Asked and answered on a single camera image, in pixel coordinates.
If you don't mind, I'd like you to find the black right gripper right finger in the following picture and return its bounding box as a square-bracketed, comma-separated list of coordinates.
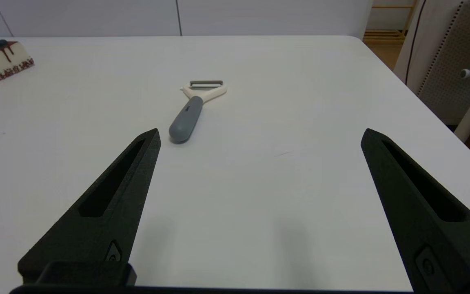
[361, 128, 470, 294]

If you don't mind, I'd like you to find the thin black cord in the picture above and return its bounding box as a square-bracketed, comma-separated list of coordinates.
[405, 0, 428, 85]

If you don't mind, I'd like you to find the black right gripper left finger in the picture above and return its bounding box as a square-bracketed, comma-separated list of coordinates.
[18, 128, 162, 285]

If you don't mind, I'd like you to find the wooden shelf rack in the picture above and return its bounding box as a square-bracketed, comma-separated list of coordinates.
[363, 0, 418, 45]

